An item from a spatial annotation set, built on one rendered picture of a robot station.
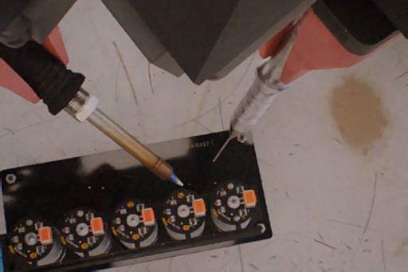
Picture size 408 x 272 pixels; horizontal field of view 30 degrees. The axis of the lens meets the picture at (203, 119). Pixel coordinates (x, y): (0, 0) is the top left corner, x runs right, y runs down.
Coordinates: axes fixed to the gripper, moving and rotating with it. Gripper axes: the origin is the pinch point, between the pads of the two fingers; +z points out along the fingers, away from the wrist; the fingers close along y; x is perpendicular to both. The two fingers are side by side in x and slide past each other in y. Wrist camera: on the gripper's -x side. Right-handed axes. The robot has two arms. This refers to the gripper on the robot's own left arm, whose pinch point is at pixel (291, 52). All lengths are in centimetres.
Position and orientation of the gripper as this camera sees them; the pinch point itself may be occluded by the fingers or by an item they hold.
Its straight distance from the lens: 30.3
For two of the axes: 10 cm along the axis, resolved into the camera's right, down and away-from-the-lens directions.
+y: 6.1, 7.7, -2.0
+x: 7.5, -4.7, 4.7
